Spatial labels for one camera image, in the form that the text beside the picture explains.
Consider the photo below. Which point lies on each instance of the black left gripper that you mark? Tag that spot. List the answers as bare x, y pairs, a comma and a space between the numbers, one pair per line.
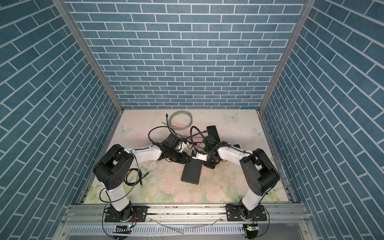
184, 159

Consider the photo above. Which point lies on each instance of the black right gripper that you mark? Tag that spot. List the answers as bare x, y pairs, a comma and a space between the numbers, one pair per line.
209, 165

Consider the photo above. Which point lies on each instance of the large black box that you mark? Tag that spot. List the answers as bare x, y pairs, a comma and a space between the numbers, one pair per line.
192, 172

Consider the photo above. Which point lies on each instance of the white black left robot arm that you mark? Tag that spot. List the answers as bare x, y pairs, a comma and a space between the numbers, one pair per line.
113, 167

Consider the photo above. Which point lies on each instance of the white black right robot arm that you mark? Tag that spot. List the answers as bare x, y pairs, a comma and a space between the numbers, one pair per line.
260, 173

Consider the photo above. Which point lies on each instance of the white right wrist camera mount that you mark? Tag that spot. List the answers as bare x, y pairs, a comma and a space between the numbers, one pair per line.
198, 156

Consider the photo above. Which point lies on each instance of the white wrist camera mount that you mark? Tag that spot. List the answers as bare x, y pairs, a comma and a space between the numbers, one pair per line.
182, 145
198, 156

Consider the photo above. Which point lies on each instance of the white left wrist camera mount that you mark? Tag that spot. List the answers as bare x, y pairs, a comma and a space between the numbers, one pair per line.
182, 145

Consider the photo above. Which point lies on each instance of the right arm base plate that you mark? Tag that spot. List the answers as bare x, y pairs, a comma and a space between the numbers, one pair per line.
246, 212

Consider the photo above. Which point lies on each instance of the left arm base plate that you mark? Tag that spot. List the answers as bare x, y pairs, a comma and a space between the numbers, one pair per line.
130, 213

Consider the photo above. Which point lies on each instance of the aluminium front rail frame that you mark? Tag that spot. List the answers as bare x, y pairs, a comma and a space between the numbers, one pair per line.
217, 221

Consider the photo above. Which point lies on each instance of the aluminium corner post right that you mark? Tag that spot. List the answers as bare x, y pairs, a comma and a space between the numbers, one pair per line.
303, 16

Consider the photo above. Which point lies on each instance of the aluminium corner post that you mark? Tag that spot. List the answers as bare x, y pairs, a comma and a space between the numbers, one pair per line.
81, 41
303, 16

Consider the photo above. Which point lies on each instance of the aluminium corner post left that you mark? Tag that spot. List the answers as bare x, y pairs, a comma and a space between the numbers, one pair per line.
81, 41

